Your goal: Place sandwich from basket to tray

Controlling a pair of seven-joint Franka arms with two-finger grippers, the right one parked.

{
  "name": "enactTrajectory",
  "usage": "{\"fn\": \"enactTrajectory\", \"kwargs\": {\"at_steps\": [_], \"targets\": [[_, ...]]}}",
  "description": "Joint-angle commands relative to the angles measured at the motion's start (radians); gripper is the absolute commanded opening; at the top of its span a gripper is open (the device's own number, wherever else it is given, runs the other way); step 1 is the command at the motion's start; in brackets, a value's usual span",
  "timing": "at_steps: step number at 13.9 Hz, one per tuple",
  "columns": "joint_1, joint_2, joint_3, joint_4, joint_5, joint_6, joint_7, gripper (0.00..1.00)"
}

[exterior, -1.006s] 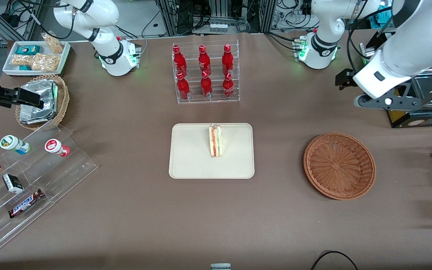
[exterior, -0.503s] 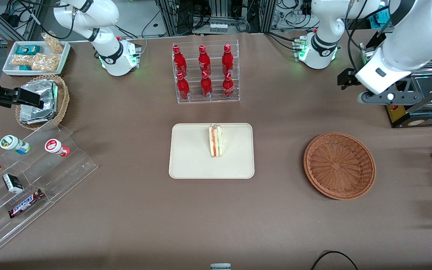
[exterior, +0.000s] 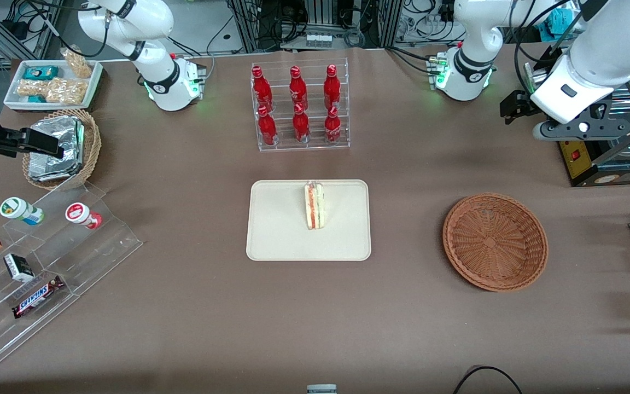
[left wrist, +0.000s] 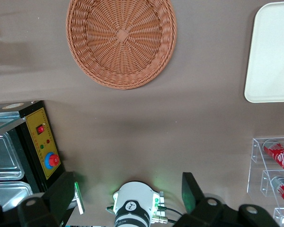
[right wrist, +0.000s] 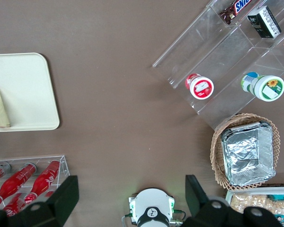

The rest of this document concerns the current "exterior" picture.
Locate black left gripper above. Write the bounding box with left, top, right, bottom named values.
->
left=499, top=89, right=541, bottom=125

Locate triangle sandwich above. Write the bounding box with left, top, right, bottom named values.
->
left=303, top=181, right=326, bottom=231

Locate small tan wicker basket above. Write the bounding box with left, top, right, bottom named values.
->
left=22, top=108, right=102, bottom=192

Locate white rectangular snack tray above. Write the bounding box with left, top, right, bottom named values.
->
left=3, top=59, right=103, bottom=112

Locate large brown wicker basket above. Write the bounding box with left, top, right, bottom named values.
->
left=442, top=192, right=549, bottom=293

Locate beige plastic serving tray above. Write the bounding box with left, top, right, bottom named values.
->
left=246, top=179, right=372, bottom=262

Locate foil wrapped package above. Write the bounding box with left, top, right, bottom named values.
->
left=30, top=115, right=85, bottom=162
left=27, top=153, right=83, bottom=183

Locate clear bag of peanuts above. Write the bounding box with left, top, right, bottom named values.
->
left=60, top=48, right=93, bottom=79
left=16, top=79, right=49, bottom=99
left=45, top=77, right=88, bottom=105

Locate green lid yogurt cup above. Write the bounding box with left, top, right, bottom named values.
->
left=0, top=196, right=45, bottom=227

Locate large teal snack packet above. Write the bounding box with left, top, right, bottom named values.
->
left=24, top=65, right=59, bottom=80

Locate red lid yogurt cup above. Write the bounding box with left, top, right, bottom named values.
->
left=65, top=202, right=103, bottom=230

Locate teal plastic packet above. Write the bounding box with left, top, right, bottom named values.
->
left=546, top=8, right=585, bottom=34

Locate clear acrylic stepped shelf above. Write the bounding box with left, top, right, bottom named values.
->
left=0, top=181, right=144, bottom=373

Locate small black white carton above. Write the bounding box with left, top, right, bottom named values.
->
left=3, top=253, right=36, bottom=283

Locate brown Snickers bar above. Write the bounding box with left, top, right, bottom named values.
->
left=11, top=275, right=66, bottom=320

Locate red cola bottle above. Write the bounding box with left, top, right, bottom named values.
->
left=251, top=66, right=273, bottom=111
left=289, top=66, right=308, bottom=110
left=324, top=106, right=342, bottom=144
left=292, top=103, right=311, bottom=144
left=257, top=106, right=278, bottom=147
left=323, top=64, right=342, bottom=110

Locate clear acrylic bottle rack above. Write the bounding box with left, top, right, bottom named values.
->
left=250, top=57, right=351, bottom=153

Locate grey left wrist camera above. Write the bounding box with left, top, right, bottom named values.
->
left=532, top=102, right=630, bottom=142

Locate black left base cable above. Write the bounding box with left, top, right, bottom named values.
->
left=385, top=46, right=437, bottom=76

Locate black base cable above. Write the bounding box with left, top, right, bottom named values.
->
left=166, top=36, right=215, bottom=74
left=385, top=46, right=437, bottom=76

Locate black right base cable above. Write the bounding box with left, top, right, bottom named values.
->
left=166, top=36, right=215, bottom=74

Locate black looped cable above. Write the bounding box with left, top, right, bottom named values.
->
left=451, top=365, right=524, bottom=394

